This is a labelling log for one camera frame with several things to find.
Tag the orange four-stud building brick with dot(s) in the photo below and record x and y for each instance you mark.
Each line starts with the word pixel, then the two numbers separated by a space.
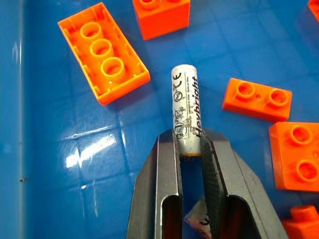
pixel 296 156

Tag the tall orange building brick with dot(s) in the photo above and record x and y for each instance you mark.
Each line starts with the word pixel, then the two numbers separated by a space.
pixel 162 17

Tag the blue plastic bin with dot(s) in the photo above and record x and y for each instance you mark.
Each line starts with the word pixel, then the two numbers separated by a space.
pixel 74 149

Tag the orange brick corner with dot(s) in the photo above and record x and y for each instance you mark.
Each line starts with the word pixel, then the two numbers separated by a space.
pixel 314 7

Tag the orange two-stud flat brick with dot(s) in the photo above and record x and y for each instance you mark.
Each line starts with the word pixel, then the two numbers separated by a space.
pixel 258 99

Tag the small orange building brick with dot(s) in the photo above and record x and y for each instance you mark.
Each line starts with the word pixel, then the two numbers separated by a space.
pixel 302 221

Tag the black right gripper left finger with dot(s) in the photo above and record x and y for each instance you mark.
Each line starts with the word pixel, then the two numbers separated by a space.
pixel 159 184

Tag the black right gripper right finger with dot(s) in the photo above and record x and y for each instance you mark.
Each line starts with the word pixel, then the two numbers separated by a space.
pixel 231 189

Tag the white Heybright battery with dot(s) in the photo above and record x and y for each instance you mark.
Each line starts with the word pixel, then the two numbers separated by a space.
pixel 185 109

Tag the orange eight-stud brick upside down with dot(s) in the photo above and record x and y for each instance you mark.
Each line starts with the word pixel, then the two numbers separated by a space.
pixel 104 53

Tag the white battery with black print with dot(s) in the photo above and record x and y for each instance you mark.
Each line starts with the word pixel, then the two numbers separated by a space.
pixel 199 217

